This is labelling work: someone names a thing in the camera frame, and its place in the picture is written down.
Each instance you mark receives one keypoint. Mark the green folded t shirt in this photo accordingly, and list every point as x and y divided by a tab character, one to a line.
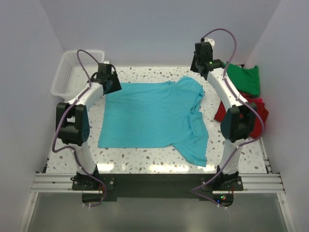
245	80

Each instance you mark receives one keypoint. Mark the turquoise t shirt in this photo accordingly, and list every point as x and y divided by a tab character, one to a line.
157	115

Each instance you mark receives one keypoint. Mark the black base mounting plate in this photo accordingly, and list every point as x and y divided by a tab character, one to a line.
111	187

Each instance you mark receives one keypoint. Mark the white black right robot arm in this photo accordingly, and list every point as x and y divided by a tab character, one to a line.
239	119

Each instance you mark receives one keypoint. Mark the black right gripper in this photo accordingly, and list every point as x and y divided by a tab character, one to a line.
192	67

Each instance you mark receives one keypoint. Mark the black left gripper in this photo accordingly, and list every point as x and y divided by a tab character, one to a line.
117	86

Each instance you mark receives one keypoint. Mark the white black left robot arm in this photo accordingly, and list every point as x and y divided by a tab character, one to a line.
72	122

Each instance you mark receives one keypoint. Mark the white plastic basket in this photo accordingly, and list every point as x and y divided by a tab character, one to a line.
72	73

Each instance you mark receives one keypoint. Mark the aluminium front rail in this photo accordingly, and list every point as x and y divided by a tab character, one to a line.
252	183

